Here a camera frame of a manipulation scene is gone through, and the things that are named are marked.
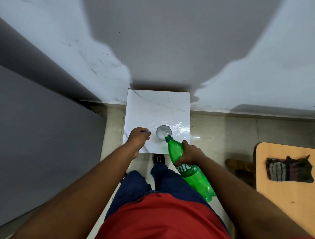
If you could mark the person's left hand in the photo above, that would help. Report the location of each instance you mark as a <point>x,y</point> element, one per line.
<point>137,140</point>

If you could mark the person's right hand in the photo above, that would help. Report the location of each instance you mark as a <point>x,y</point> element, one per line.
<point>193,154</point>

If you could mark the person's left fingers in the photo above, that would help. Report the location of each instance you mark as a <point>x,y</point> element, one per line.
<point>144,136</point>

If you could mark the person's right thumb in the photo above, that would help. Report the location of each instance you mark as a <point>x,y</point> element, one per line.
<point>185,144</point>

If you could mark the green plastic soda bottle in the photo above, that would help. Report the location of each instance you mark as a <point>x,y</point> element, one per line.
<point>194,178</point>

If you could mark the person's left forearm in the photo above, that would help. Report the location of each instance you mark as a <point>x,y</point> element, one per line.
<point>81,192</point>

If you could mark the person's right forearm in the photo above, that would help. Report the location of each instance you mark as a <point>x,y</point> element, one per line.
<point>246,197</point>

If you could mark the clear drinking glass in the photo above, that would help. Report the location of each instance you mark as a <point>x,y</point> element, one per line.
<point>163,133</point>

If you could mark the black shoe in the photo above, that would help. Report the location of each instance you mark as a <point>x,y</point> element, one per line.
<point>159,158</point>

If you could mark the blue jeans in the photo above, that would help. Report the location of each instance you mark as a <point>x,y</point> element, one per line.
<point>169,182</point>

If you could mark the red shirt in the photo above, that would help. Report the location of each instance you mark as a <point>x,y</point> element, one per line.
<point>160,219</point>

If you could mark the grey cabinet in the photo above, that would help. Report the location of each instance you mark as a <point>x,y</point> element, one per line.
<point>46,147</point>

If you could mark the dark folded cloth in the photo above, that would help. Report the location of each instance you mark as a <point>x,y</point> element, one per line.
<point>288,170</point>

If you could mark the light wooden table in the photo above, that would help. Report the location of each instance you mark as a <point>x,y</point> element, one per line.
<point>288,199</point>

